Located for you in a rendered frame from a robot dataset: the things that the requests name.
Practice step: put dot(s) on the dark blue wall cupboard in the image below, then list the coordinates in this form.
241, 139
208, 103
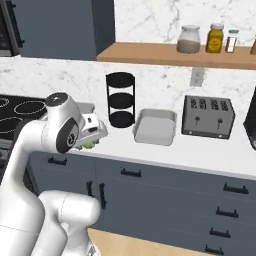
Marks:
63, 28

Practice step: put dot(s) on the yellow jar with white lid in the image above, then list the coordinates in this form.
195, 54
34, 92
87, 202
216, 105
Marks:
214, 39

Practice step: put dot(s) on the black hob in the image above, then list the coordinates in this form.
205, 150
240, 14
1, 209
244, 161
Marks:
20, 115

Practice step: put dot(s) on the silver four-slot toaster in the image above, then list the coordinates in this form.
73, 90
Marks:
207, 116

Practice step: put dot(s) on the dark blue cupboard door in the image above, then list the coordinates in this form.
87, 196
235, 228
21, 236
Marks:
73, 185
140, 210

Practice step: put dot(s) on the dark blue drawer front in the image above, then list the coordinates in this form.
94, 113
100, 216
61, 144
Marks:
200, 210
76, 166
240, 248
206, 188
196, 230
153, 176

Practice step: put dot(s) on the wooden wall shelf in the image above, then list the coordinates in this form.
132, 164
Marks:
173, 55

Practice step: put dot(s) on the black microwave oven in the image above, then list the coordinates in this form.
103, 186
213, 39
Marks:
9, 28

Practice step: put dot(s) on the grey wall outlet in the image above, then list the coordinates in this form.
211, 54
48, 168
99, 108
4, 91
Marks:
198, 77

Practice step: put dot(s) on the green-husked corn cob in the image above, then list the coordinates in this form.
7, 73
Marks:
88, 145

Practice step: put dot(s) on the glass jar with brown contents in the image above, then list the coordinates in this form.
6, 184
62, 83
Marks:
188, 40

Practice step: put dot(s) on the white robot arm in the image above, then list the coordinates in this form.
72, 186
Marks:
30, 156

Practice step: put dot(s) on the grey tupperware container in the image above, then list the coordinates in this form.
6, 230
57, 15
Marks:
155, 128
87, 107

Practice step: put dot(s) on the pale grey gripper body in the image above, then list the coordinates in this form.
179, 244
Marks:
93, 134

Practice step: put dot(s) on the small glass spice jar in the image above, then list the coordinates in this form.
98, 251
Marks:
231, 41

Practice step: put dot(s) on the black countertop appliance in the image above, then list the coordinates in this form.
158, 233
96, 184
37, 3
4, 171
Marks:
251, 120

